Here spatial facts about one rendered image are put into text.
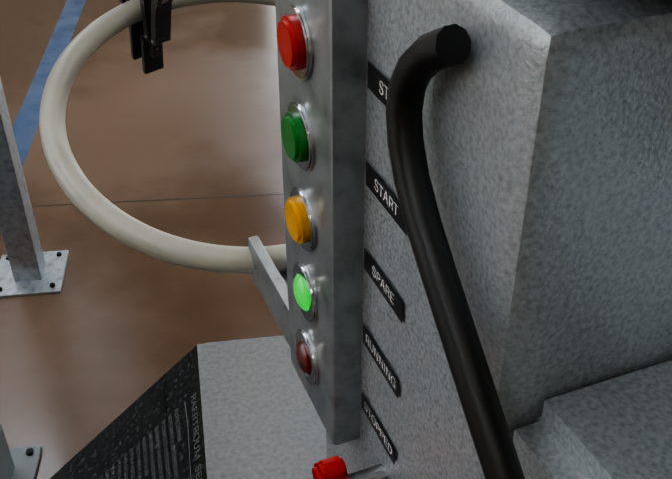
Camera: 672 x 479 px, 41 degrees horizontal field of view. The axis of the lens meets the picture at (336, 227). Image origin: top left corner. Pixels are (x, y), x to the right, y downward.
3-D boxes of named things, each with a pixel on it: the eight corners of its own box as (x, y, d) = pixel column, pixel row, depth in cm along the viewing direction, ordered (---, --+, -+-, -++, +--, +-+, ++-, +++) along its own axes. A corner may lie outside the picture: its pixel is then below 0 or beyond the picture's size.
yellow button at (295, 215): (318, 250, 48) (317, 210, 46) (300, 254, 48) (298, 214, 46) (302, 224, 50) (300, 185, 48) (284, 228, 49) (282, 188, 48)
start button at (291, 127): (317, 169, 45) (316, 123, 43) (297, 173, 45) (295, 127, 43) (299, 145, 47) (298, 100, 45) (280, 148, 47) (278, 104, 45)
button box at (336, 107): (375, 435, 54) (390, -22, 38) (333, 448, 53) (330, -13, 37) (327, 351, 60) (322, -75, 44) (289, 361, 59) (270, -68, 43)
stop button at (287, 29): (315, 76, 42) (314, 24, 40) (294, 80, 42) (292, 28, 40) (296, 55, 44) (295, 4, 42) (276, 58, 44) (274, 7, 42)
